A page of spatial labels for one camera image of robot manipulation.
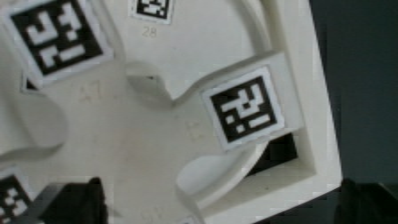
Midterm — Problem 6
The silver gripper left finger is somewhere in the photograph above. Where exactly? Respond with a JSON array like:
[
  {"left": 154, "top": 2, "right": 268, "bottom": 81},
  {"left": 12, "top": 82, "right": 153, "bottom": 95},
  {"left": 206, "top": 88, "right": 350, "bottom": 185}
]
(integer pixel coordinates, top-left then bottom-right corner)
[{"left": 19, "top": 177, "right": 108, "bottom": 224}]

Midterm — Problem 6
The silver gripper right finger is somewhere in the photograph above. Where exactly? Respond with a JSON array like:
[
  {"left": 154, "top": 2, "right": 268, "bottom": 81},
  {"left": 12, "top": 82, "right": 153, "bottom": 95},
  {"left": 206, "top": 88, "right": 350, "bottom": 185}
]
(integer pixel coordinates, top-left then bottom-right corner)
[{"left": 254, "top": 178, "right": 398, "bottom": 224}]

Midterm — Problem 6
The white cross-shaped table base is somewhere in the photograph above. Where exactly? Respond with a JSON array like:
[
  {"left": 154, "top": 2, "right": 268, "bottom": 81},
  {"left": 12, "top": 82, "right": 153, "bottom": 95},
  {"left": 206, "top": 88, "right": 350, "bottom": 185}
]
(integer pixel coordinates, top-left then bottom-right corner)
[{"left": 0, "top": 0, "right": 288, "bottom": 224}]

